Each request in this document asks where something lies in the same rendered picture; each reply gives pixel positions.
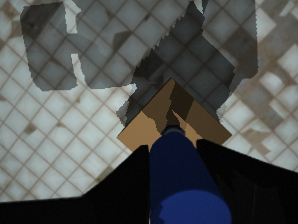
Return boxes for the brown square block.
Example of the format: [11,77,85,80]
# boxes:
[116,78,232,152]

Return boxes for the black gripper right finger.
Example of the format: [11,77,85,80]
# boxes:
[196,139,298,224]

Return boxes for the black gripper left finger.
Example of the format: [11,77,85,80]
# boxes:
[0,145,150,224]

